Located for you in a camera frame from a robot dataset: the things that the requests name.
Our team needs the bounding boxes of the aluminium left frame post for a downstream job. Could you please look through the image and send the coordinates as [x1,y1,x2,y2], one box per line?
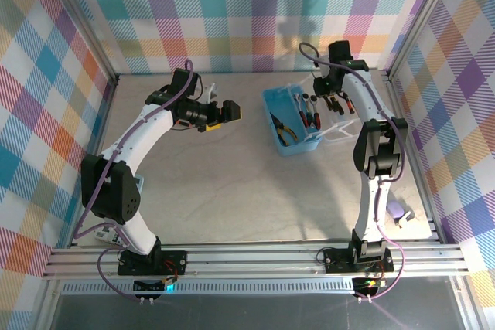
[36,0,119,83]

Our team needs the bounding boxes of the purple white small object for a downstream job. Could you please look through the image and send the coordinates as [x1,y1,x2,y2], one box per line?
[386,199,415,229]

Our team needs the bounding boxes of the aluminium rail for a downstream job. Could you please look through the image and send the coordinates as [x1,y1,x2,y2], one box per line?
[385,73,444,245]
[41,243,472,281]
[69,74,121,248]

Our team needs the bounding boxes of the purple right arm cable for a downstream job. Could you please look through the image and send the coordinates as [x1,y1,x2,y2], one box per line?
[299,42,407,302]

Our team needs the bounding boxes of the aluminium right frame post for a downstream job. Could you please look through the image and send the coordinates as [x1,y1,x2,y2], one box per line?
[384,0,465,78]

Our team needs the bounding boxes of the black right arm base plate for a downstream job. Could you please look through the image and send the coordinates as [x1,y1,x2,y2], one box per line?
[323,247,394,274]

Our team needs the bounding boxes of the slotted grey cable duct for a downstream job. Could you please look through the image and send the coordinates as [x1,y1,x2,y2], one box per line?
[61,282,356,296]

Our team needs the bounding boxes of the yellow black needle-nose pliers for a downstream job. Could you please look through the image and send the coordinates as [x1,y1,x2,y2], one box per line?
[269,111,299,148]

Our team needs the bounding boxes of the aluminium right side rail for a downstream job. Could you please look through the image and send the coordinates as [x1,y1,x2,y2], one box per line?
[385,73,444,245]

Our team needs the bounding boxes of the white labelled device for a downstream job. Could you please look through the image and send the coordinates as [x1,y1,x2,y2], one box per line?
[92,223,125,246]

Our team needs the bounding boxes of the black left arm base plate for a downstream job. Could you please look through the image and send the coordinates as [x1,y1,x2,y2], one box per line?
[117,249,189,276]

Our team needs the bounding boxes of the clear tool box lid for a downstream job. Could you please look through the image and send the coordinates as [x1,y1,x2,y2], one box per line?
[309,82,360,144]

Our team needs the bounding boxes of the aluminium frame post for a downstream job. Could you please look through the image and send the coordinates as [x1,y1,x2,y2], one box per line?
[384,0,465,78]
[36,0,119,83]

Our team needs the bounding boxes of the blue plastic tool box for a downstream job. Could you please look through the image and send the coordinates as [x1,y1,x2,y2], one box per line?
[261,84,323,158]

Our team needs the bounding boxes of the aluminium left side rail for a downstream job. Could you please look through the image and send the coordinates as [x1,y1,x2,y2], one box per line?
[69,74,121,248]

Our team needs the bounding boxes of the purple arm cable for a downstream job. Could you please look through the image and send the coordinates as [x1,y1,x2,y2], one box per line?
[299,42,407,302]
[73,58,194,304]

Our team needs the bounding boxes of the plaid backdrop cloth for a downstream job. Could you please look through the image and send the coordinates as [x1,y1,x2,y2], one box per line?
[57,0,446,76]
[0,0,117,315]
[390,0,495,308]

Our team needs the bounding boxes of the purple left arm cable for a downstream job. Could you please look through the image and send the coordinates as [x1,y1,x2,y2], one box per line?
[73,58,194,304]

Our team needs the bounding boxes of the aluminium front rail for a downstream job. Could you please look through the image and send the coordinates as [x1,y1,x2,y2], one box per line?
[41,243,472,281]

